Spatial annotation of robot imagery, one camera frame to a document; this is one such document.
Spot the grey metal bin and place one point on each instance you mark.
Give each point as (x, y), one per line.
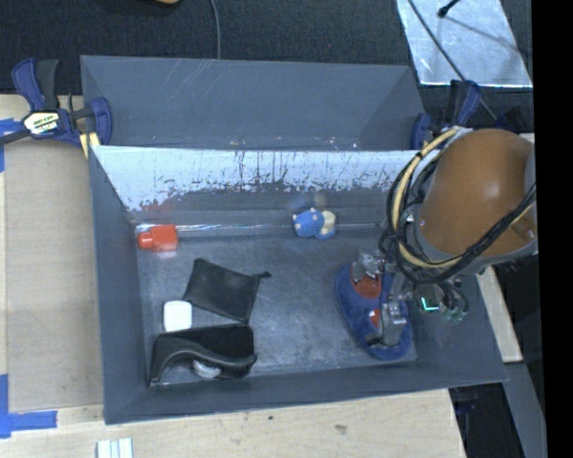
(293, 293)

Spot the red plastic block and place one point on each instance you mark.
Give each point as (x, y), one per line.
(161, 237)

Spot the white rounded block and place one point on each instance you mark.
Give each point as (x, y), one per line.
(177, 315)

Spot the pale wood flat board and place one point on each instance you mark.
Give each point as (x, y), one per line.
(49, 278)

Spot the black flat pouch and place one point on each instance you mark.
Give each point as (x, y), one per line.
(220, 287)

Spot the black shoe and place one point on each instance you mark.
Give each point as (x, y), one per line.
(211, 345)

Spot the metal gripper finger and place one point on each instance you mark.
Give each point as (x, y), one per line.
(393, 324)
(370, 265)

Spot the blue and tan toy animal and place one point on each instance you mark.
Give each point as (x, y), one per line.
(309, 223)

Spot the blue slipper with red print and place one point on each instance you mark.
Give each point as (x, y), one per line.
(360, 324)

